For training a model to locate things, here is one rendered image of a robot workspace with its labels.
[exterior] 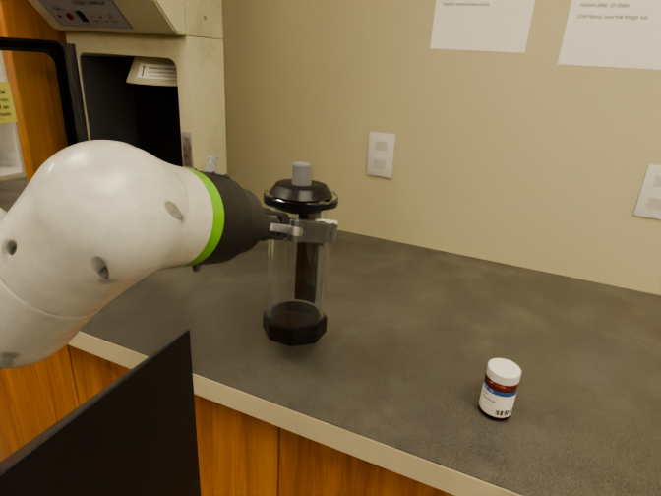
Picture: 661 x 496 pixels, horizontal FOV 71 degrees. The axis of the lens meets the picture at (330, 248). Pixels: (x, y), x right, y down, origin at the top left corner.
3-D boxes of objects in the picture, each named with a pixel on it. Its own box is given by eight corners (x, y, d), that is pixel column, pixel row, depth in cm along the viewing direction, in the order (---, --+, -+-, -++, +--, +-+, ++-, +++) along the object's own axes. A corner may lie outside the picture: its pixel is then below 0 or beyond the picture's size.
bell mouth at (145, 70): (166, 80, 112) (164, 55, 110) (226, 86, 106) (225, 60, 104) (106, 81, 97) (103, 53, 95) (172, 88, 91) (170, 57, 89)
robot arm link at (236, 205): (136, 264, 45) (213, 284, 42) (152, 145, 44) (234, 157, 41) (177, 261, 51) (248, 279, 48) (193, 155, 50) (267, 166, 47)
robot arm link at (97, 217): (135, 229, 27) (56, 89, 29) (17, 336, 31) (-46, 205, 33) (254, 231, 41) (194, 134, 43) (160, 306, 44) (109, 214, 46)
